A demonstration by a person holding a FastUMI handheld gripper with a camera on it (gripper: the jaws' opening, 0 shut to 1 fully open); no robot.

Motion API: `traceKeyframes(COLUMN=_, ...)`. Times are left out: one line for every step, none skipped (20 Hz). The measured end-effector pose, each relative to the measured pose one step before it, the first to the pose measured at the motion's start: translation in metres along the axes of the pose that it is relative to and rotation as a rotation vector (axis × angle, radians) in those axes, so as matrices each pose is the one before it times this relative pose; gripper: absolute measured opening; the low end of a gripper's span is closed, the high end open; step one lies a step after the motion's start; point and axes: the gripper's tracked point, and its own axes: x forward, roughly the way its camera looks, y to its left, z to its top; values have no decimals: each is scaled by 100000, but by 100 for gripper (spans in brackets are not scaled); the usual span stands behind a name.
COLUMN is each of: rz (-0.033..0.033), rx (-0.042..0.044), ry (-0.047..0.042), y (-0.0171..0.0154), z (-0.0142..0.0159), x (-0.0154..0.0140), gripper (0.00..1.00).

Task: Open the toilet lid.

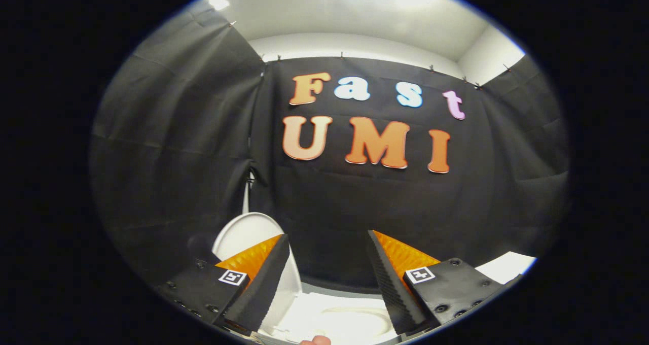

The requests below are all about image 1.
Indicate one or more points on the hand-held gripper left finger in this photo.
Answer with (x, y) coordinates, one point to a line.
(256, 294)

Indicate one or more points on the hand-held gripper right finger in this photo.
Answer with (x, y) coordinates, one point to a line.
(393, 291)

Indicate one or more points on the white toilet bowl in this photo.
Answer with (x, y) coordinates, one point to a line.
(345, 319)

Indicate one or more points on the black backdrop cloth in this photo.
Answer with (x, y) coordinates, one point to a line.
(334, 203)

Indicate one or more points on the white cabinet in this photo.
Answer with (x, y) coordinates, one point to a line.
(507, 266)

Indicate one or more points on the small ceiling light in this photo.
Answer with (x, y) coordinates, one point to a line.
(218, 1)

